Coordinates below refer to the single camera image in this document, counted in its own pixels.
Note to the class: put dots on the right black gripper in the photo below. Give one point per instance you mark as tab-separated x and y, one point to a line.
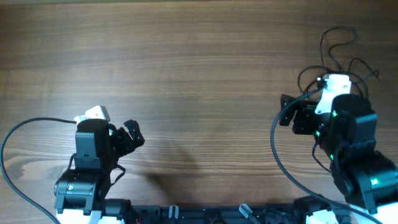
304	109

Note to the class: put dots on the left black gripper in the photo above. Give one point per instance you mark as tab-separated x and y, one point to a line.
129	145

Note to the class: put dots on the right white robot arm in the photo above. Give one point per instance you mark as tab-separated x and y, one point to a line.
366	178

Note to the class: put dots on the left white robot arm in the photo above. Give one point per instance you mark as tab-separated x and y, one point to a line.
81	190

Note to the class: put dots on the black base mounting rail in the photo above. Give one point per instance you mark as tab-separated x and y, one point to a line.
300	211

